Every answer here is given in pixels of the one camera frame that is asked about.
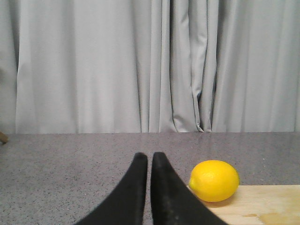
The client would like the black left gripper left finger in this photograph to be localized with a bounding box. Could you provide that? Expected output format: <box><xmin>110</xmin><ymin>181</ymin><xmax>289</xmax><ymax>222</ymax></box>
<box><xmin>77</xmin><ymin>152</ymin><xmax>148</xmax><ymax>225</ymax></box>

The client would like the wooden cutting board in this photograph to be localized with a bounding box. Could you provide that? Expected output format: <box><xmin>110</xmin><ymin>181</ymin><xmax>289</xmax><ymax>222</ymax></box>
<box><xmin>202</xmin><ymin>185</ymin><xmax>300</xmax><ymax>225</ymax></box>

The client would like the yellow lemon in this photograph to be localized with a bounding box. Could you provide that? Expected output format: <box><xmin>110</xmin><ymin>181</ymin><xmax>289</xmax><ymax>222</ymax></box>
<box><xmin>188</xmin><ymin>160</ymin><xmax>240</xmax><ymax>202</ymax></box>

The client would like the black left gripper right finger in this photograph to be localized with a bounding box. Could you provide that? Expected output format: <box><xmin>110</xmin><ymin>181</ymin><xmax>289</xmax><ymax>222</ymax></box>
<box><xmin>150</xmin><ymin>152</ymin><xmax>226</xmax><ymax>225</ymax></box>

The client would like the grey curtain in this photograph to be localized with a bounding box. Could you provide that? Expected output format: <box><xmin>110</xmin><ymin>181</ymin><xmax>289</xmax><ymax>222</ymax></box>
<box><xmin>0</xmin><ymin>0</ymin><xmax>300</xmax><ymax>134</ymax></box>

